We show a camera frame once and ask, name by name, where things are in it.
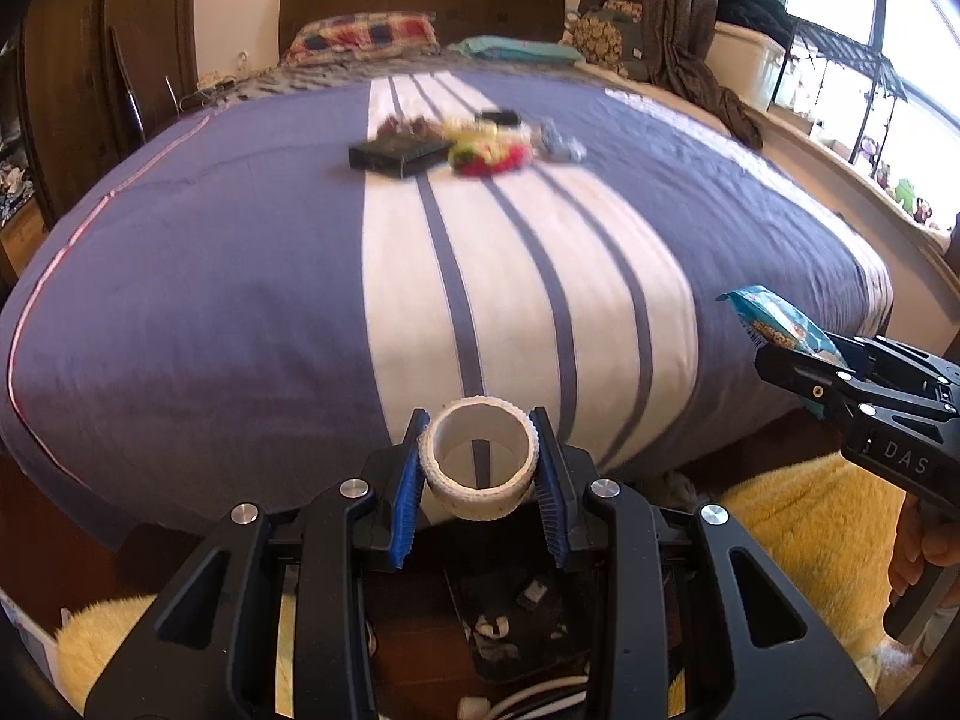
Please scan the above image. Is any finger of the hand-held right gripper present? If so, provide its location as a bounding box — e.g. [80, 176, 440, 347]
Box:
[836, 334, 960, 392]
[754, 343, 960, 437]

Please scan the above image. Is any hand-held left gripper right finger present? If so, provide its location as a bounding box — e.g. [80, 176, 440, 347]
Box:
[529, 406, 878, 720]

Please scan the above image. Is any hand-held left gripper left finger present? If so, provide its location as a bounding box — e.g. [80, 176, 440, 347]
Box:
[82, 406, 432, 720]

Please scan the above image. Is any blue snack packet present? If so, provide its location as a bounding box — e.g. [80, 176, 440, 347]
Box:
[718, 285, 852, 370]

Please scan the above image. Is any white tape roll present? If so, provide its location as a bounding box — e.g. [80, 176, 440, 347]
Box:
[418, 395, 541, 522]

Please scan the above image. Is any black trash bin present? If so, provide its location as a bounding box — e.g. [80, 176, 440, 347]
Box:
[439, 499, 605, 687]

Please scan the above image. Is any pile of small colourful items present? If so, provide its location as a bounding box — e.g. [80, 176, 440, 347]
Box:
[442, 118, 533, 178]

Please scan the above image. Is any person's right hand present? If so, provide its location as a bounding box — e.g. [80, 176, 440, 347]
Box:
[889, 497, 932, 602]

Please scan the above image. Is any yellow fluffy cloth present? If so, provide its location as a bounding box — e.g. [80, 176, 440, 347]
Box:
[56, 454, 927, 720]

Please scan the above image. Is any row of small toys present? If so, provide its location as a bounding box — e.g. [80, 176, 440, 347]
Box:
[853, 135, 947, 230]

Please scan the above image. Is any black metal rack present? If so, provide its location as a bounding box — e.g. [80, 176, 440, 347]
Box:
[776, 13, 910, 166]

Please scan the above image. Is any white storage box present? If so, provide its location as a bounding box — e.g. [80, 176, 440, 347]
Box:
[707, 21, 790, 115]

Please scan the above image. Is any black flat box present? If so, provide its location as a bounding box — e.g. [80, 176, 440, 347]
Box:
[349, 135, 455, 181]

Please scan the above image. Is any blue grey crumpled wrapper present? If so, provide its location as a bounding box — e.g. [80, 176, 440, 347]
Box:
[538, 120, 587, 163]

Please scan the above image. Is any black clothing pile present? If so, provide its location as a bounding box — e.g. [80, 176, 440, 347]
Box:
[716, 0, 797, 47]

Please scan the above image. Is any brown curtain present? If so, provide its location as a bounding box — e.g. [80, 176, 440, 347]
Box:
[580, 0, 764, 149]

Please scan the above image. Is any patterned bag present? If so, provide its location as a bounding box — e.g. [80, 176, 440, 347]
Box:
[561, 0, 652, 81]

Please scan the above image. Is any teal pillow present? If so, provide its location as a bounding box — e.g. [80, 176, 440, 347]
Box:
[448, 35, 587, 65]

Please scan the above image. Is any plaid pillow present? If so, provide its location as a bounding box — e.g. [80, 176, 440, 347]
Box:
[283, 12, 441, 66]

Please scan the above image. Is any dark wooden headboard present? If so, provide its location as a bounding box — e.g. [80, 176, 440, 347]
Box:
[279, 0, 566, 65]

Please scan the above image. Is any brown wooden wardrobe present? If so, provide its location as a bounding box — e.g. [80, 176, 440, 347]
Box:
[19, 0, 200, 230]

